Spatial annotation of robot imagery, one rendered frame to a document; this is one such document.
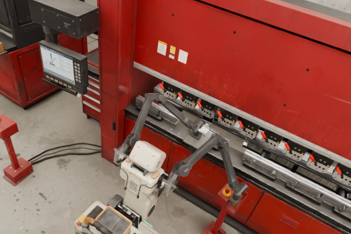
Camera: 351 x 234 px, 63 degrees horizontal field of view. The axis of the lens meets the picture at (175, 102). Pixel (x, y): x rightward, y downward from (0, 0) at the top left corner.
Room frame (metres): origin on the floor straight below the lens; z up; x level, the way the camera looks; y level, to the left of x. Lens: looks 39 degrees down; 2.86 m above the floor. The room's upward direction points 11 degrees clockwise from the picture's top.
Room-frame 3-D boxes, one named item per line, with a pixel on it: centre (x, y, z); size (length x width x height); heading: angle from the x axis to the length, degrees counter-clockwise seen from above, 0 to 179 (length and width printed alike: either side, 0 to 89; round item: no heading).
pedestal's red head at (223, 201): (1.48, -0.62, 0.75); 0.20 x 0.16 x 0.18; 55
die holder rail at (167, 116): (2.24, 0.18, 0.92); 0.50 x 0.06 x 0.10; 66
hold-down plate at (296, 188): (1.56, -1.22, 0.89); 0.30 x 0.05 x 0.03; 66
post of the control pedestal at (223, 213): (1.48, -0.62, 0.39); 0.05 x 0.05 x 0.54; 55
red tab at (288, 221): (1.46, -1.20, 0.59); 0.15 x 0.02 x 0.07; 66
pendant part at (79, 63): (2.01, 0.99, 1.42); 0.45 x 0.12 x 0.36; 71
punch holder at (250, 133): (1.87, -0.67, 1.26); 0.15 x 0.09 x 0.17; 66
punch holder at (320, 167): (1.62, -1.22, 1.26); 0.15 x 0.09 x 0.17; 66
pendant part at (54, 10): (2.11, 1.00, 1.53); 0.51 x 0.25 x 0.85; 71
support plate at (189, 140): (1.88, -0.27, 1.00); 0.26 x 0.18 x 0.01; 156
